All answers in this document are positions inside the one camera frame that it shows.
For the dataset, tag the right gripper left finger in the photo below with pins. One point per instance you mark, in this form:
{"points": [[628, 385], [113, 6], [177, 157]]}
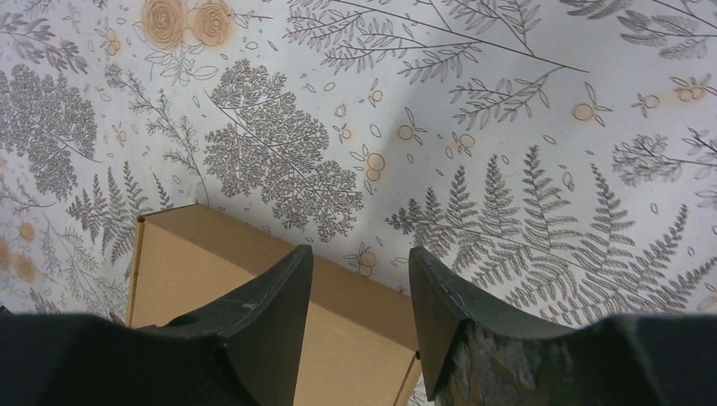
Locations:
{"points": [[242, 348]]}

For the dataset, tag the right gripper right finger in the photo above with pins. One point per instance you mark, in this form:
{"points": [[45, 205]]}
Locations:
{"points": [[476, 349]]}

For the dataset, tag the brown cardboard box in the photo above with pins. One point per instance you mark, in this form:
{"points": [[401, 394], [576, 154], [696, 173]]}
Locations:
{"points": [[360, 345]]}

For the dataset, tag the floral patterned table mat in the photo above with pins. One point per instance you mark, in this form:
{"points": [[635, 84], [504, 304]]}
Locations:
{"points": [[559, 155]]}

